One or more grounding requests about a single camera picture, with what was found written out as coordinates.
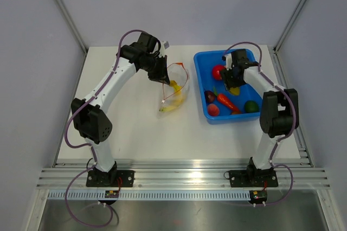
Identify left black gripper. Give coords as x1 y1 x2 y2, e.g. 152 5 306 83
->
140 54 170 85

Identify yellow starfruit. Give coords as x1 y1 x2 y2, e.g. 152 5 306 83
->
228 87 241 96

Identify clear zip top bag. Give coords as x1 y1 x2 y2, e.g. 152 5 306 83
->
157 62 190 118

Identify yellow banana bunch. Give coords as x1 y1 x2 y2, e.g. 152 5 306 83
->
159 80 188 113

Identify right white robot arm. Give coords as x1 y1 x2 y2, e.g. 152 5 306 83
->
221 49 299 188

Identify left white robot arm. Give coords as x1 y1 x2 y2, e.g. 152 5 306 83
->
68 30 170 189

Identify red apple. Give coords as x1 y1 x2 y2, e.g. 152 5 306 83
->
211 65 225 81

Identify green leaf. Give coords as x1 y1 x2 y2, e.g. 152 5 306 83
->
213 86 218 97

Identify orange carrot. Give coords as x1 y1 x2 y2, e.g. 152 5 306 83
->
217 93 241 113

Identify dark purple plum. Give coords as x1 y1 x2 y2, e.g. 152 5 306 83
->
204 91 216 104

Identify green lime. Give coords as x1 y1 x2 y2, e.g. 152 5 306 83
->
244 100 260 113

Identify blue plastic bin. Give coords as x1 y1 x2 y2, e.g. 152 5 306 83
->
193 48 262 125

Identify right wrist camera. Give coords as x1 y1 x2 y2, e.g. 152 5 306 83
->
222 53 233 70

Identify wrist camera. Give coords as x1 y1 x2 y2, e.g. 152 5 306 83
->
160 41 170 56
222 53 233 70

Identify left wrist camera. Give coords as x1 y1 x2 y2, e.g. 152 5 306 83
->
160 41 170 56

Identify right frame post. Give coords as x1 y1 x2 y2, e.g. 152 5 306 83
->
273 0 308 54

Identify frame post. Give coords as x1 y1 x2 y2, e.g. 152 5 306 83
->
273 0 308 54
53 0 88 56

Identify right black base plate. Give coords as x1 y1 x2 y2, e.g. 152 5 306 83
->
226 169 279 188

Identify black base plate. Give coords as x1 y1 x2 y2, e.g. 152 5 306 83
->
86 169 135 188
226 169 279 188

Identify left frame post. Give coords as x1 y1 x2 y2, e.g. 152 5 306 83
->
53 0 88 56

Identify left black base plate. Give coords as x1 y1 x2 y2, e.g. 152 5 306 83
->
86 169 135 188

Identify aluminium rail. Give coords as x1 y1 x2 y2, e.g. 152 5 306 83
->
36 158 331 190

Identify white slotted cable duct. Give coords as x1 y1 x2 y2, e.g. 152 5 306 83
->
48 189 250 201

